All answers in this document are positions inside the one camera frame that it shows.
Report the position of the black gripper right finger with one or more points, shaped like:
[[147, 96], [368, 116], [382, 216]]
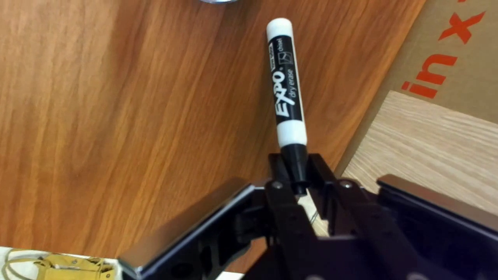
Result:
[[405, 228]]

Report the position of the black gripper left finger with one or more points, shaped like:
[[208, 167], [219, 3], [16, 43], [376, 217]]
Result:
[[208, 228]]

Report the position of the black white Expo marker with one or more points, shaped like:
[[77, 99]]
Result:
[[287, 88]]

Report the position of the small grey metal pot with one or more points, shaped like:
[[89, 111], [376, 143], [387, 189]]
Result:
[[219, 3]]

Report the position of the gold metal piece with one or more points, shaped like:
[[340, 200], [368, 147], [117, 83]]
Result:
[[72, 267]]

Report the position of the brown cardboard panel red print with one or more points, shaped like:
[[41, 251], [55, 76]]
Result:
[[452, 48]]

